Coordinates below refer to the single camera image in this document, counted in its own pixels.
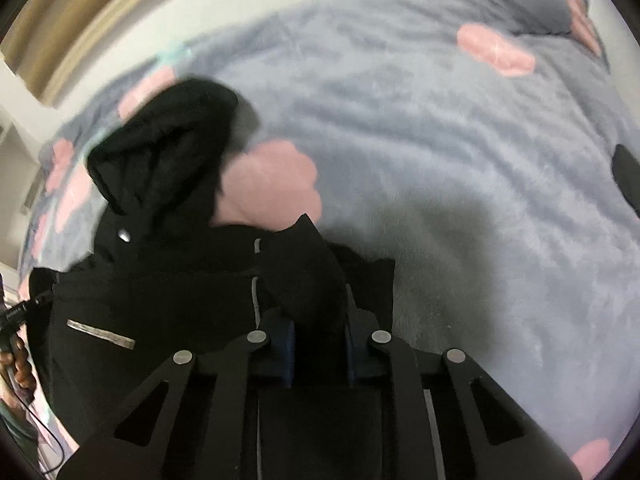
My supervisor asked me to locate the grey floral blanket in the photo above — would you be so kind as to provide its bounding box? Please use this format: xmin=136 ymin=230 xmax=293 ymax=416
xmin=17 ymin=0 xmax=640 ymax=480

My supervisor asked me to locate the black hooded jacket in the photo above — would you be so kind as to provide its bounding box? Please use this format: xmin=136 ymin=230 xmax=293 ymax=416
xmin=27 ymin=77 xmax=397 ymax=463

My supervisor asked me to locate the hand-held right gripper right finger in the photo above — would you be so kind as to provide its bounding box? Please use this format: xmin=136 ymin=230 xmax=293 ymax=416
xmin=344 ymin=309 xmax=585 ymax=480

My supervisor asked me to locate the black phone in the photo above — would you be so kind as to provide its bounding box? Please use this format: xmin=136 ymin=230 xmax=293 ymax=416
xmin=611 ymin=144 xmax=640 ymax=213

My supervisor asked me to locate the person's left forearm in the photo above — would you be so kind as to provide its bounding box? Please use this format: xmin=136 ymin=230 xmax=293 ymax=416
xmin=0 ymin=397 xmax=41 ymax=466

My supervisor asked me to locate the person's left hand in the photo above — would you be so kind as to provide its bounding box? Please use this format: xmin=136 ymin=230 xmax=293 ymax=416
xmin=0 ymin=334 xmax=37 ymax=403

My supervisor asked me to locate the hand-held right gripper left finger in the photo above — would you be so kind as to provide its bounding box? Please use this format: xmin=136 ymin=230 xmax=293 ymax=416
xmin=56 ymin=316 xmax=297 ymax=480

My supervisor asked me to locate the grey floral pillow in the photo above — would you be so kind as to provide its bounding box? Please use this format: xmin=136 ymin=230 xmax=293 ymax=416
xmin=472 ymin=0 xmax=611 ymax=68

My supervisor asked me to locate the black cable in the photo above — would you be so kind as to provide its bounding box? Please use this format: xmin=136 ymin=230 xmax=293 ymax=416
xmin=7 ymin=380 xmax=65 ymax=476

